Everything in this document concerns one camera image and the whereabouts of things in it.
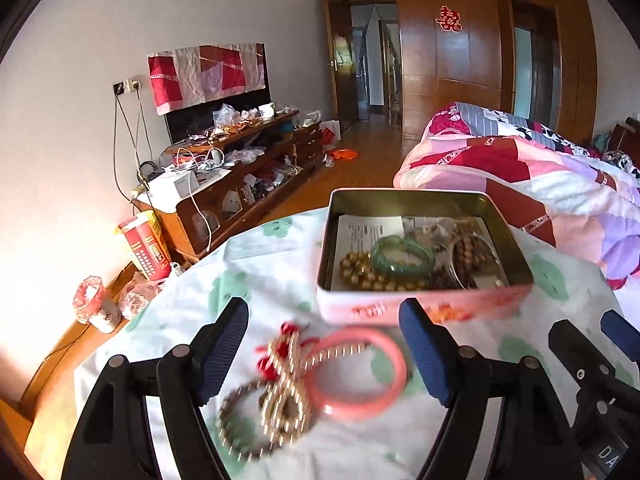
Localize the pink bangle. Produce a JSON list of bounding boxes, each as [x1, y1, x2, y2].
[[301, 326, 408, 422]]

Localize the clear plastic bag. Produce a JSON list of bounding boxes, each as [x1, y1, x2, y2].
[[117, 272, 163, 320]]

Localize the green jade bangle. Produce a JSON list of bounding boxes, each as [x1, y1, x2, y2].
[[370, 235, 436, 277]]

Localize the pink red patchwork quilt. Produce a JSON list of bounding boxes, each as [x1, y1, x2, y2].
[[393, 102, 640, 291]]

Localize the wooden door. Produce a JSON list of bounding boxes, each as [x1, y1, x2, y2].
[[327, 7, 360, 121]]

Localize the wooden television cabinet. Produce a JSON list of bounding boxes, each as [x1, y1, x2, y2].
[[135, 110, 325, 263]]

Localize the red knot ornament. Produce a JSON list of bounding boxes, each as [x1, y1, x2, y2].
[[255, 322, 321, 381]]

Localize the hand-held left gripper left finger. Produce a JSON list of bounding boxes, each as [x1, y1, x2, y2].
[[61, 297, 250, 480]]

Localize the red yellow carton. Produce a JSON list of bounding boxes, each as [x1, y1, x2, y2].
[[115, 210, 173, 282]]

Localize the white bin with red bag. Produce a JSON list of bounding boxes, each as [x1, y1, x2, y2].
[[72, 276, 123, 334]]

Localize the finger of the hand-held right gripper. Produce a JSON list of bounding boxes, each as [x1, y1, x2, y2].
[[601, 310, 640, 361], [548, 319, 618, 396]]

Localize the thin silver bangle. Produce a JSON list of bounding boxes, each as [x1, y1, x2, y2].
[[447, 232, 503, 291]]

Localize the red white patchwork cloth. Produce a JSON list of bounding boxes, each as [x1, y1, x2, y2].
[[147, 42, 267, 117]]

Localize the hanging black cables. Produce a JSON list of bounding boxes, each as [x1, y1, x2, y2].
[[114, 92, 156, 206]]

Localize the white cardboard box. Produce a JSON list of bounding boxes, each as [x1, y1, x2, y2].
[[148, 170, 198, 203]]

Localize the black television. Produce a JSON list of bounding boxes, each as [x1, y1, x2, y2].
[[164, 87, 273, 146]]

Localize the red paper wall decoration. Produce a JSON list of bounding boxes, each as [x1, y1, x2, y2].
[[435, 5, 463, 32]]

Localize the pink metal tin box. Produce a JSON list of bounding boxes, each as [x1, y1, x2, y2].
[[316, 187, 535, 326]]

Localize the wooden wardrobe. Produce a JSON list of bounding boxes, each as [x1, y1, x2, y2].
[[395, 0, 598, 143]]

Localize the wooden headboard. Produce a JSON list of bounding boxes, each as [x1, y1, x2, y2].
[[610, 117, 640, 161]]

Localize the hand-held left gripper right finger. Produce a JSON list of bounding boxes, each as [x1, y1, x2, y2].
[[398, 298, 583, 480]]

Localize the gold bead necklace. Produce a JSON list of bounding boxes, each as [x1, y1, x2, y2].
[[340, 251, 431, 292]]

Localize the brown wooden bead bracelet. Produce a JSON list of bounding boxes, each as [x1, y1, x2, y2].
[[432, 227, 501, 288]]

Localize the grey bead bracelet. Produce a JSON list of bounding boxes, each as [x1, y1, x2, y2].
[[216, 379, 313, 461]]

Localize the grey black patterned bedding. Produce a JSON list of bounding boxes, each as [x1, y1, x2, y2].
[[452, 102, 601, 156]]

